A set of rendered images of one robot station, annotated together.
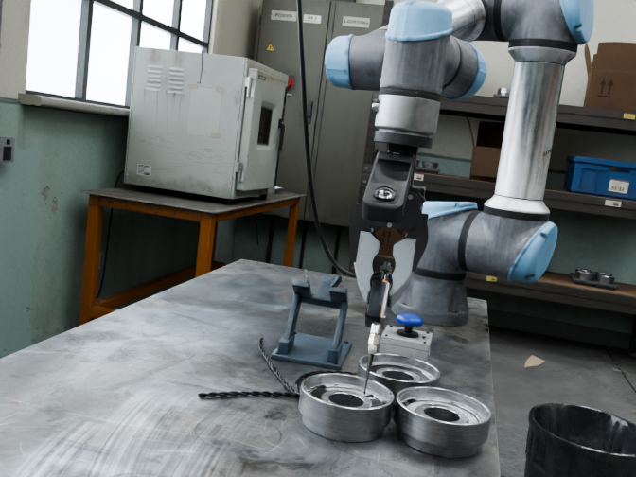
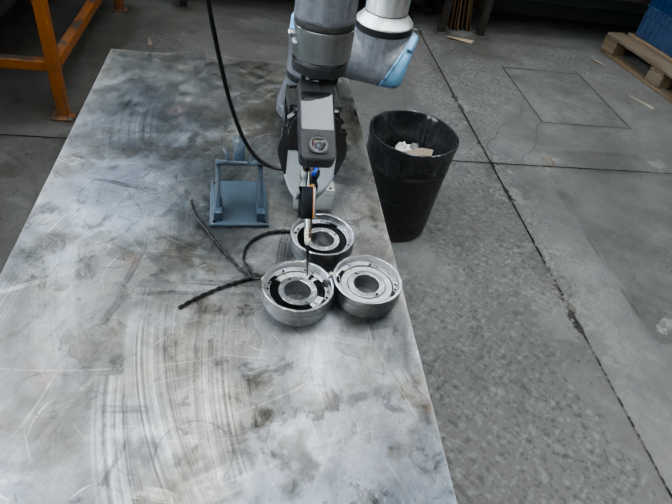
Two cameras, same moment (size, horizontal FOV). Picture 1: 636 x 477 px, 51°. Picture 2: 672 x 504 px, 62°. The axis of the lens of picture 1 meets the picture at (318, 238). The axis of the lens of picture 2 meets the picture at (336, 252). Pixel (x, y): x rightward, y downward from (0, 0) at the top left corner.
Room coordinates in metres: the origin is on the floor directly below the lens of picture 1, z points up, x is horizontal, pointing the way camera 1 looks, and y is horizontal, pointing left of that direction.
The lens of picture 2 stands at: (0.19, 0.14, 1.42)
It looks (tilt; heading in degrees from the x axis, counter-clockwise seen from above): 41 degrees down; 336
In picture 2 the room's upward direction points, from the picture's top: 10 degrees clockwise
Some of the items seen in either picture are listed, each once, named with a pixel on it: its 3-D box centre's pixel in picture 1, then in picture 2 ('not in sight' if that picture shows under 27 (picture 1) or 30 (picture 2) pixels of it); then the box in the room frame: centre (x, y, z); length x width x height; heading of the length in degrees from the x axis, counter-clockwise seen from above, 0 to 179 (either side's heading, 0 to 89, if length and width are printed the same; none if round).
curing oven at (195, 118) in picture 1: (216, 130); not in sight; (3.32, 0.56, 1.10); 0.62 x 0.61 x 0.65; 168
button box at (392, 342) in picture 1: (406, 346); (312, 186); (0.98, -0.15, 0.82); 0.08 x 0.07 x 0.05; 168
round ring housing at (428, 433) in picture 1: (440, 421); (365, 287); (0.72, -0.16, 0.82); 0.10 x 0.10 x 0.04
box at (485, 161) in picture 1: (503, 151); not in sight; (4.30, -1.09, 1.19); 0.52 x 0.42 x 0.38; 78
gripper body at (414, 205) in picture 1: (397, 183); (314, 98); (0.85, -0.09, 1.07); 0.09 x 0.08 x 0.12; 171
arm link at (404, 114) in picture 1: (404, 117); (319, 41); (0.84, -0.09, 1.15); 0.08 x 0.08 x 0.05
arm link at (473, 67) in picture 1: (437, 66); not in sight; (0.93, -0.13, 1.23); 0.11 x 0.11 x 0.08; 56
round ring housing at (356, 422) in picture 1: (344, 407); (297, 294); (0.72, -0.05, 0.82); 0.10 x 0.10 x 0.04
